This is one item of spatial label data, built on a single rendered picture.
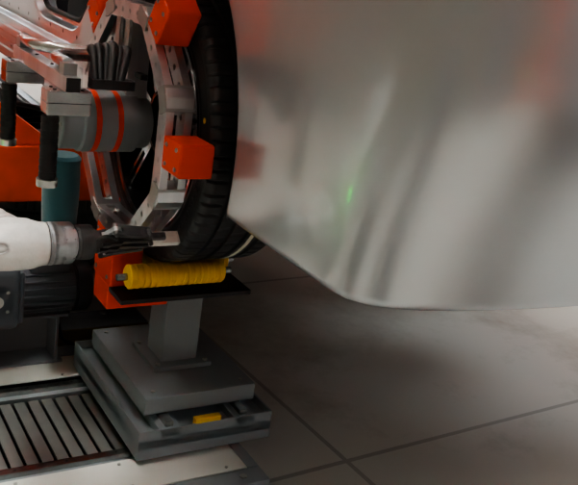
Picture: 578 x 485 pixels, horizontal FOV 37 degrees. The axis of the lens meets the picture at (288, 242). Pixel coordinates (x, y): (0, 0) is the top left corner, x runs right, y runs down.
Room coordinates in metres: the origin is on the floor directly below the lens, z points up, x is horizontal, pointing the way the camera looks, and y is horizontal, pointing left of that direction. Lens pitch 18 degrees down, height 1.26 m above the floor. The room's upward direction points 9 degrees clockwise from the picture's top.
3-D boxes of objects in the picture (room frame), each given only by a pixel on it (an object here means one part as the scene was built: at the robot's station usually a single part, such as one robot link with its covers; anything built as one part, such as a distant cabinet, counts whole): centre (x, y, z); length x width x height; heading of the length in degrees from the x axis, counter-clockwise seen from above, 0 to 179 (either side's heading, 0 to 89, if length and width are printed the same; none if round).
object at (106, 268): (1.97, 0.37, 0.48); 0.16 x 0.12 x 0.17; 123
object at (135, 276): (1.91, 0.26, 0.51); 0.29 x 0.06 x 0.06; 123
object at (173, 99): (1.95, 0.41, 0.85); 0.54 x 0.07 x 0.54; 33
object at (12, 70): (1.98, 0.67, 0.93); 0.09 x 0.05 x 0.05; 123
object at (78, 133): (1.91, 0.47, 0.85); 0.21 x 0.14 x 0.14; 123
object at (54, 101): (1.70, 0.49, 0.93); 0.09 x 0.05 x 0.05; 123
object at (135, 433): (2.04, 0.26, 0.13); 0.50 x 0.36 x 0.10; 33
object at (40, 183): (1.68, 0.51, 0.83); 0.04 x 0.04 x 0.16
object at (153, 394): (2.04, 0.26, 0.32); 0.40 x 0.30 x 0.28; 33
